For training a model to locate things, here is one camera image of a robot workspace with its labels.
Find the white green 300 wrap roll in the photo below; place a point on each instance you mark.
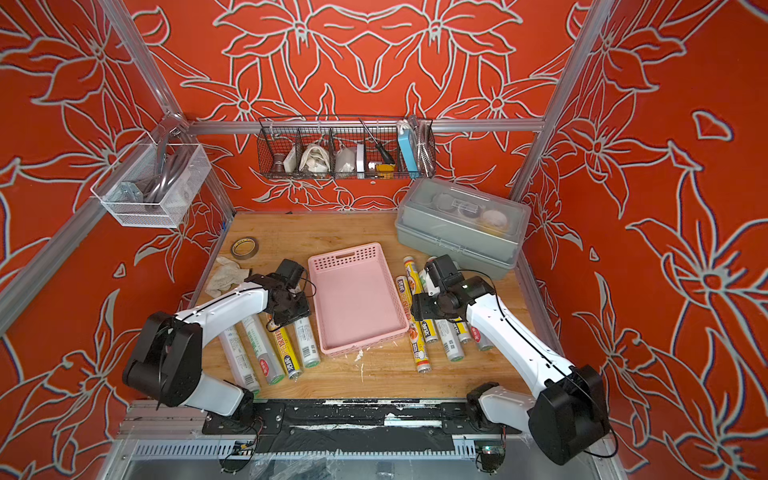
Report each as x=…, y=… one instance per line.
x=238, y=361

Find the clear plastic wall bin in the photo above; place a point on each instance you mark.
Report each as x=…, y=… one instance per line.
x=155, y=185

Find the black wire wall basket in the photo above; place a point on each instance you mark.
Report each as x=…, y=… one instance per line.
x=298, y=148

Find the crumpled white cloth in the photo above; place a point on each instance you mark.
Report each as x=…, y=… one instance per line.
x=226, y=275

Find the grey plastic toolbox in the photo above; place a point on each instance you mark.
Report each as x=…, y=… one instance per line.
x=479, y=231

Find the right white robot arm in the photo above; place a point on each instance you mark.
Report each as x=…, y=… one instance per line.
x=567, y=412

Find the blue box in wire basket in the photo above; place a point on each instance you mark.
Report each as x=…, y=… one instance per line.
x=404, y=133

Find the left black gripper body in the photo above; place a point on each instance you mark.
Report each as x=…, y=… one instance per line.
x=296, y=308

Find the pink plastic basket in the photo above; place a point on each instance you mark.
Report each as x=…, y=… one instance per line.
x=356, y=303

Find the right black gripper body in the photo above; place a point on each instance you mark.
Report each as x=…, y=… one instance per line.
x=430, y=306

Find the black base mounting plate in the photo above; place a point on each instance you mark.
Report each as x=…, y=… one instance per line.
x=451, y=416

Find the tape roll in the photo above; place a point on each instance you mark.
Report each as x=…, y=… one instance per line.
x=244, y=248

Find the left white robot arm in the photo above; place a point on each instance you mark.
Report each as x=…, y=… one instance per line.
x=166, y=361

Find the black screwdriver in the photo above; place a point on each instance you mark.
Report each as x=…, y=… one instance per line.
x=386, y=156

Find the yellow wrap roll long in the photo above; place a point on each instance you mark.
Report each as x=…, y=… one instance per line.
x=418, y=345

